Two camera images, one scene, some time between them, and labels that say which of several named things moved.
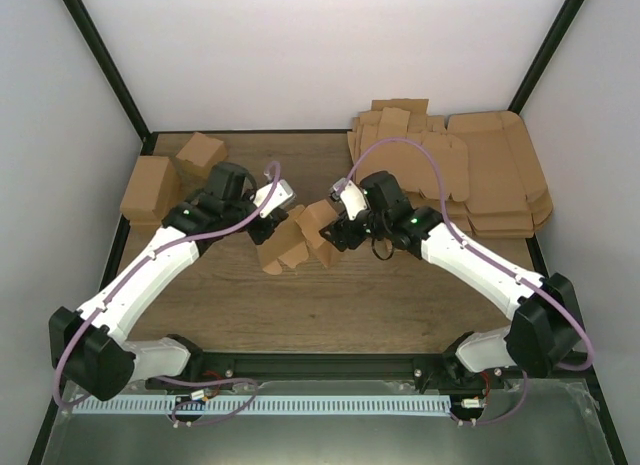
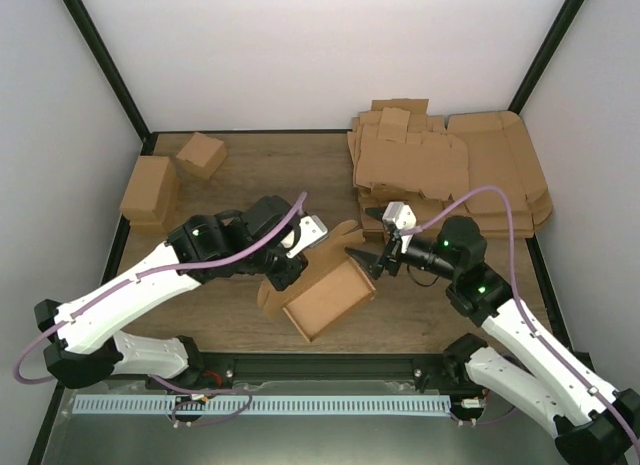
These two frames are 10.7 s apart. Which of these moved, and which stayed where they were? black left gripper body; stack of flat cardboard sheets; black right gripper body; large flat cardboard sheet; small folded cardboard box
Moved: black left gripper body; black right gripper body
Stayed: large flat cardboard sheet; small folded cardboard box; stack of flat cardboard sheets
